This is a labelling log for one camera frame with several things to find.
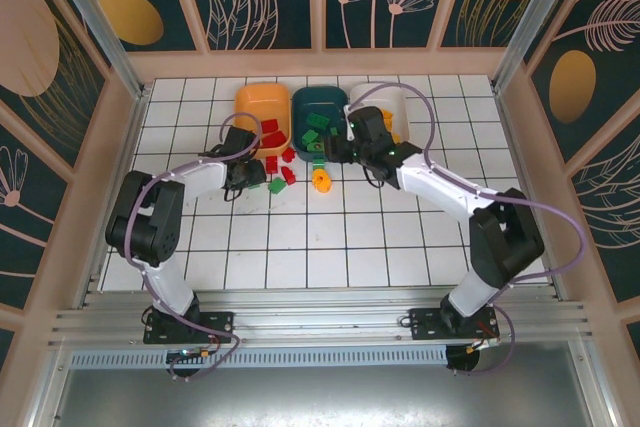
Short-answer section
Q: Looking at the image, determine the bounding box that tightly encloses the yellow round lego piece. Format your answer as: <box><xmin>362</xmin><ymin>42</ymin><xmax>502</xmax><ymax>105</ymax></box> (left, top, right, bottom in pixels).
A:
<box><xmin>310</xmin><ymin>169</ymin><xmax>333</xmax><ymax>195</ymax></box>

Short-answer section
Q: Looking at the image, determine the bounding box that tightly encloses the white plastic container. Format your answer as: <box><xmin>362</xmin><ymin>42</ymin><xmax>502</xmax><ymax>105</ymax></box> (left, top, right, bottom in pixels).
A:
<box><xmin>348</xmin><ymin>82</ymin><xmax>411</xmax><ymax>148</ymax></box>

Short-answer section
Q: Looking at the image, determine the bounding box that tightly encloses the teal plastic container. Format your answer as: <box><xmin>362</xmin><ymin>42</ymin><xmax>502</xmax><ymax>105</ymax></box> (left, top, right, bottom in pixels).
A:
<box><xmin>291</xmin><ymin>85</ymin><xmax>351</xmax><ymax>161</ymax></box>

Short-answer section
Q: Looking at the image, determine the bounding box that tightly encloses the orange plastic container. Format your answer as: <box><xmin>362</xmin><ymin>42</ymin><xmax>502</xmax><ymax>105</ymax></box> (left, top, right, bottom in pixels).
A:
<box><xmin>233</xmin><ymin>84</ymin><xmax>294</xmax><ymax>158</ymax></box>

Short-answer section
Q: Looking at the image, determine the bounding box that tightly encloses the small green circuit board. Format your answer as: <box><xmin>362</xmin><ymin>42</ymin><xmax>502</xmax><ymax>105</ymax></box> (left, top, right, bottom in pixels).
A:
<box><xmin>167</xmin><ymin>346</ymin><xmax>211</xmax><ymax>364</ymax></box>

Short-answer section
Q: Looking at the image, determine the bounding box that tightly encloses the grey metal sheet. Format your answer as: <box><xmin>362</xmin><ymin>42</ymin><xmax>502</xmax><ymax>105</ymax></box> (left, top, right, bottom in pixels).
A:
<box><xmin>29</xmin><ymin>339</ymin><xmax>614</xmax><ymax>427</ymax></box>

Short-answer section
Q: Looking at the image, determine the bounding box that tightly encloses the aluminium side rail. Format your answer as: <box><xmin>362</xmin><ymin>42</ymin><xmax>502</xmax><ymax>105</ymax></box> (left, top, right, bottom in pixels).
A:
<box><xmin>74</xmin><ymin>89</ymin><xmax>151</xmax><ymax>311</ymax></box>
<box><xmin>492</xmin><ymin>86</ymin><xmax>571</xmax><ymax>301</ymax></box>

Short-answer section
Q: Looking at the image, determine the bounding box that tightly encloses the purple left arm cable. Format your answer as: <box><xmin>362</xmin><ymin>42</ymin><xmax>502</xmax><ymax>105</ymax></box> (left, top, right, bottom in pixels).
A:
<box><xmin>123</xmin><ymin>114</ymin><xmax>247</xmax><ymax>382</ymax></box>

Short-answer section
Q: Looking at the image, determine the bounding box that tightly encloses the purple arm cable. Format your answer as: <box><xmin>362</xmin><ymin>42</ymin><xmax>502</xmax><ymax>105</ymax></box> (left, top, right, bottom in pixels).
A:
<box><xmin>123</xmin><ymin>114</ymin><xmax>247</xmax><ymax>382</ymax></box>
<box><xmin>345</xmin><ymin>81</ymin><xmax>589</xmax><ymax>378</ymax></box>

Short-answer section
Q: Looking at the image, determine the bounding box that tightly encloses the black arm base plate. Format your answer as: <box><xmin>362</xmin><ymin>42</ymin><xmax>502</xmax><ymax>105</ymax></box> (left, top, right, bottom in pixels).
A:
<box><xmin>143</xmin><ymin>310</ymin><xmax>236</xmax><ymax>346</ymax></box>
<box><xmin>408</xmin><ymin>306</ymin><xmax>501</xmax><ymax>341</ymax></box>

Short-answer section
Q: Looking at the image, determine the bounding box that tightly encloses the aluminium mounting rail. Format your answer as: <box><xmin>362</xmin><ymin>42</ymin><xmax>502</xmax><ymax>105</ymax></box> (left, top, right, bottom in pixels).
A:
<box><xmin>47</xmin><ymin>288</ymin><xmax>596</xmax><ymax>348</ymax></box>

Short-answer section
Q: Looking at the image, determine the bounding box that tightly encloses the grey slotted cable duct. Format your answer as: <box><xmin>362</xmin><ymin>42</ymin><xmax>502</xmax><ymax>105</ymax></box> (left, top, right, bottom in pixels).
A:
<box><xmin>69</xmin><ymin>345</ymin><xmax>449</xmax><ymax>369</ymax></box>

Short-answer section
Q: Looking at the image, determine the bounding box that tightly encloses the aluminium frame post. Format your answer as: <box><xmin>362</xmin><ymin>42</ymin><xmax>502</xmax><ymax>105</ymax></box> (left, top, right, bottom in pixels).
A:
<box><xmin>492</xmin><ymin>0</ymin><xmax>576</xmax><ymax>92</ymax></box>
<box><xmin>42</xmin><ymin>0</ymin><xmax>151</xmax><ymax>98</ymax></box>

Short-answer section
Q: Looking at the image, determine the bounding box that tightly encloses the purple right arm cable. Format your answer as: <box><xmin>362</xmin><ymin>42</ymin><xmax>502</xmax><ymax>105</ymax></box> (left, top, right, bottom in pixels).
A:
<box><xmin>345</xmin><ymin>81</ymin><xmax>589</xmax><ymax>378</ymax></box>

